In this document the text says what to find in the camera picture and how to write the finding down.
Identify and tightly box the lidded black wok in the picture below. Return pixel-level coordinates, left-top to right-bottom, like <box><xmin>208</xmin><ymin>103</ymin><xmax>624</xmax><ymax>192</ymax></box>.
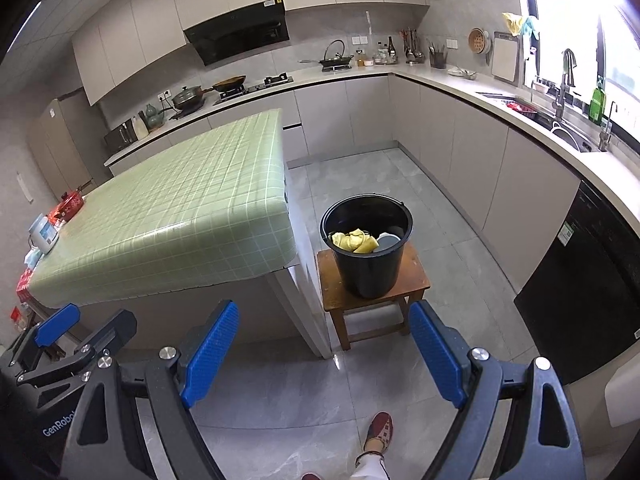
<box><xmin>171</xmin><ymin>86</ymin><xmax>204</xmax><ymax>110</ymax></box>

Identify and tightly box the green checkered tablecloth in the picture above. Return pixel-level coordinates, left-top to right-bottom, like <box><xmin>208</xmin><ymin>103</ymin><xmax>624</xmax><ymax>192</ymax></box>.
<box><xmin>26</xmin><ymin>110</ymin><xmax>296</xmax><ymax>309</ymax></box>

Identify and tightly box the black dishwasher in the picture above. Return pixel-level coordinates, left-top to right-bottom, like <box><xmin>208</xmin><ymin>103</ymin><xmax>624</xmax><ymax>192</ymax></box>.
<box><xmin>515</xmin><ymin>181</ymin><xmax>639</xmax><ymax>385</ymax></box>

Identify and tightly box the wooden stool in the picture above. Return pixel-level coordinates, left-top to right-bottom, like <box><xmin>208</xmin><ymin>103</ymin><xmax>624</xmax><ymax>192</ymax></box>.
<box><xmin>317</xmin><ymin>242</ymin><xmax>431</xmax><ymax>351</ymax></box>

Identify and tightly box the gas stove top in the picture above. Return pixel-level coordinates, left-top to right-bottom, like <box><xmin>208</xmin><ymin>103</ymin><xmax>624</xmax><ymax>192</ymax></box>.
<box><xmin>216</xmin><ymin>73</ymin><xmax>294</xmax><ymax>104</ymax></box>

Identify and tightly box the small pan on burner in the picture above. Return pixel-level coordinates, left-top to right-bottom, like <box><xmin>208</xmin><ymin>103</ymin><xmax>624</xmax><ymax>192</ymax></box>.
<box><xmin>299</xmin><ymin>39</ymin><xmax>352</xmax><ymax>72</ymax></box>

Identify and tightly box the black bucket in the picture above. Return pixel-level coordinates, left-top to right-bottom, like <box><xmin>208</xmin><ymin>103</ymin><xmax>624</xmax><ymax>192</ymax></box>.
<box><xmin>320</xmin><ymin>193</ymin><xmax>413</xmax><ymax>299</ymax></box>

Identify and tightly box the yellow cloth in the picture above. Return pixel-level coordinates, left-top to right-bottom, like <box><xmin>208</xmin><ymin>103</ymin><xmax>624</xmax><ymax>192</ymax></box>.
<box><xmin>331</xmin><ymin>229</ymin><xmax>378</xmax><ymax>255</ymax></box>

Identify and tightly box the black range hood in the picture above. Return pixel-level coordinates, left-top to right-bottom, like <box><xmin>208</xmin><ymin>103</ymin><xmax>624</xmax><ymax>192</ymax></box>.
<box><xmin>184</xmin><ymin>0</ymin><xmax>290</xmax><ymax>66</ymax></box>

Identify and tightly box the blue paper cup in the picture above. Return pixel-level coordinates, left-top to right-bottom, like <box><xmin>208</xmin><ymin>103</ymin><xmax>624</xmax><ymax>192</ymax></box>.
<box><xmin>374</xmin><ymin>232</ymin><xmax>401</xmax><ymax>252</ymax></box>

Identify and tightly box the round woven trivet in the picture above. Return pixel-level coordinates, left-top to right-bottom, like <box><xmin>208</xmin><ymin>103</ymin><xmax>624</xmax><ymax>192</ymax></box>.
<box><xmin>468</xmin><ymin>27</ymin><xmax>491</xmax><ymax>55</ymax></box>

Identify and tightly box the green dish soap bottle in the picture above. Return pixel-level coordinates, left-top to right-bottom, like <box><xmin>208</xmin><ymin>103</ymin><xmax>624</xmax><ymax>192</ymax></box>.
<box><xmin>588</xmin><ymin>75</ymin><xmax>606</xmax><ymax>126</ymax></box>

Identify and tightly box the white plastic jug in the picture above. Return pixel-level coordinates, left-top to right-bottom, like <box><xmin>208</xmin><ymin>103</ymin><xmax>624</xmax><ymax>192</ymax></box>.
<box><xmin>131</xmin><ymin>115</ymin><xmax>149</xmax><ymax>140</ymax></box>

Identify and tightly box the kitchen faucet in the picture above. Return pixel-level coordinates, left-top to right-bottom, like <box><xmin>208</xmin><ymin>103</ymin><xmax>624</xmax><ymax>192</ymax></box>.
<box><xmin>552</xmin><ymin>48</ymin><xmax>577</xmax><ymax>124</ymax></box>

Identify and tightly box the black microwave oven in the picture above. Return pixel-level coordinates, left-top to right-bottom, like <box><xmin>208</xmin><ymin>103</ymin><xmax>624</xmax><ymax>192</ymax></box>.
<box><xmin>103</xmin><ymin>118</ymin><xmax>138</xmax><ymax>155</ymax></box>

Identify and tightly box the black frying pan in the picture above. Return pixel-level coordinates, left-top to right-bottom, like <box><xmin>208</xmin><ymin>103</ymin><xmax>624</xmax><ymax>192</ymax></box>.
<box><xmin>203</xmin><ymin>75</ymin><xmax>246</xmax><ymax>93</ymax></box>

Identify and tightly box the white cutting board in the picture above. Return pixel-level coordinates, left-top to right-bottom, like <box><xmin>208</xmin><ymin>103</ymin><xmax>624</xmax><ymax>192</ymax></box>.
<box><xmin>491</xmin><ymin>32</ymin><xmax>521</xmax><ymax>86</ymax></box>

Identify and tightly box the beige refrigerator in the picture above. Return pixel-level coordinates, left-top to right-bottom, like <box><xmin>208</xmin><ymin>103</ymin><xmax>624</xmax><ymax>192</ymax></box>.
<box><xmin>27</xmin><ymin>88</ymin><xmax>112</xmax><ymax>200</ymax></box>

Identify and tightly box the red patterned shoe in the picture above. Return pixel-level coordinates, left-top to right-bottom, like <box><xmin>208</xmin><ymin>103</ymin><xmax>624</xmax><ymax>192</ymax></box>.
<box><xmin>363</xmin><ymin>412</ymin><xmax>394</xmax><ymax>454</ymax></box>

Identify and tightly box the blue white packet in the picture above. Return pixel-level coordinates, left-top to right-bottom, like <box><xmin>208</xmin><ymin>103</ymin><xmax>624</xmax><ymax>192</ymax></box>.
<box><xmin>28</xmin><ymin>214</ymin><xmax>58</xmax><ymax>255</ymax></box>

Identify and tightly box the utensil holder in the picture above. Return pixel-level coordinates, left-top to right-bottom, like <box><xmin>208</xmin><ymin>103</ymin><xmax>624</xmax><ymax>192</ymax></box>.
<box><xmin>428</xmin><ymin>41</ymin><xmax>448</xmax><ymax>70</ymax></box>

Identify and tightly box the green gourd vase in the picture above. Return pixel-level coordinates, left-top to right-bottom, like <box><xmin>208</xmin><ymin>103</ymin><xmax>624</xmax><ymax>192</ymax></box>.
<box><xmin>144</xmin><ymin>103</ymin><xmax>165</xmax><ymax>131</ymax></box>

